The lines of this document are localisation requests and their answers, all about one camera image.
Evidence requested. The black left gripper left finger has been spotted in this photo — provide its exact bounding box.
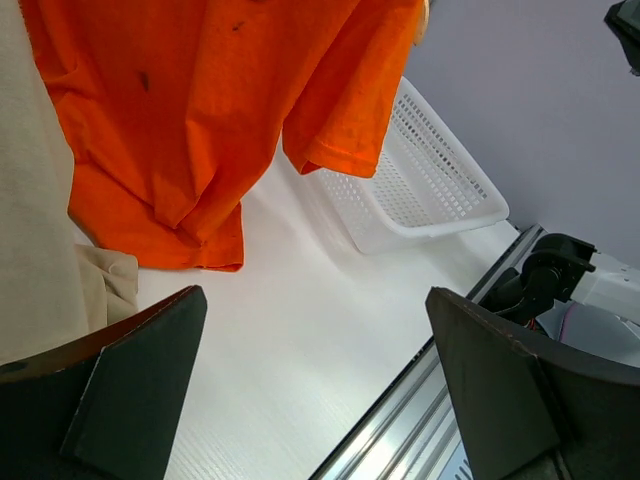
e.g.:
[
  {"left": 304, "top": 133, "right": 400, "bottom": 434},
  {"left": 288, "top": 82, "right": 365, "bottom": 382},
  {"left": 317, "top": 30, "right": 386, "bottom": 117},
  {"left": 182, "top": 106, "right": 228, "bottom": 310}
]
[{"left": 1, "top": 285, "right": 207, "bottom": 479}]

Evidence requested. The orange t shirt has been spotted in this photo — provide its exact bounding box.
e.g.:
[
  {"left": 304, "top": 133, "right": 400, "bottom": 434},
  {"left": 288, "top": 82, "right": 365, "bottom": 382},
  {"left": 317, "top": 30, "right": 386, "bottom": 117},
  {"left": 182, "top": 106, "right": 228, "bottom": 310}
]
[{"left": 20, "top": 0, "right": 425, "bottom": 271}]

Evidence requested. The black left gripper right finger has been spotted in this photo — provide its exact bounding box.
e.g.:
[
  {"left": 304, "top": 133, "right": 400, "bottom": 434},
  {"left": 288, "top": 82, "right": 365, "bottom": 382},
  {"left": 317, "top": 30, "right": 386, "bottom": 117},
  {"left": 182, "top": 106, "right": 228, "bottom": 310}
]
[{"left": 426, "top": 287, "right": 639, "bottom": 479}]

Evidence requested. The aluminium front rail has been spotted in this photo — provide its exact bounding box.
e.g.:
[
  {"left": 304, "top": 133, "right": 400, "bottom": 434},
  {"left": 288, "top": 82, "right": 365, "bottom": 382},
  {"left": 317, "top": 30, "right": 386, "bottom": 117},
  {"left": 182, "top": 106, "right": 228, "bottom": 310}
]
[{"left": 309, "top": 223, "right": 546, "bottom": 480}]

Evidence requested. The white plastic basket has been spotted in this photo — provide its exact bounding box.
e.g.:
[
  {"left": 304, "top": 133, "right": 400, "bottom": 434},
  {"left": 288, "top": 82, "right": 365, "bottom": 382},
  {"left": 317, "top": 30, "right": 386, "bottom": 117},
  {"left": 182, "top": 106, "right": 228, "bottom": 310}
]
[{"left": 309, "top": 79, "right": 509, "bottom": 254}]

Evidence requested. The beige garment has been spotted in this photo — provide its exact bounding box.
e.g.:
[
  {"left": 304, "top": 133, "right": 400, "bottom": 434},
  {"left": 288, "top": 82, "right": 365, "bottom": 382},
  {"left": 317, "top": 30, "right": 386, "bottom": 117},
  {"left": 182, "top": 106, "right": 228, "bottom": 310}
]
[{"left": 1, "top": 1, "right": 138, "bottom": 364}]

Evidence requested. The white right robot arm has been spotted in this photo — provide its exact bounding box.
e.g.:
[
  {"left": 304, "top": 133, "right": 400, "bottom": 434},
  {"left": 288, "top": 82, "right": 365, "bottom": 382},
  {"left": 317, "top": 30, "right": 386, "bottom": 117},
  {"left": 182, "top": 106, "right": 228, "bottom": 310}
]
[{"left": 469, "top": 226, "right": 639, "bottom": 367}]

